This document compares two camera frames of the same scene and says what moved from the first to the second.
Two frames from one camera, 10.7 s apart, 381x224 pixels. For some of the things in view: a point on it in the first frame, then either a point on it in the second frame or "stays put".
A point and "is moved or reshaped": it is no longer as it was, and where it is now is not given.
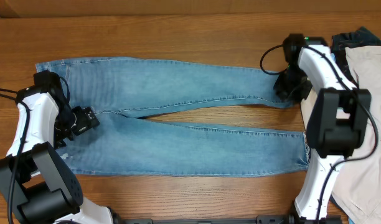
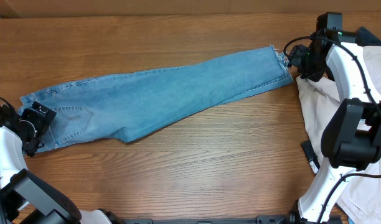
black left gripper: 86,119 → 41,124
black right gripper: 283,94 → 295,55
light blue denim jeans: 125,142 is moved or reshaped
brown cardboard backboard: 86,9 stays put
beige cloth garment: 362,188 stays put
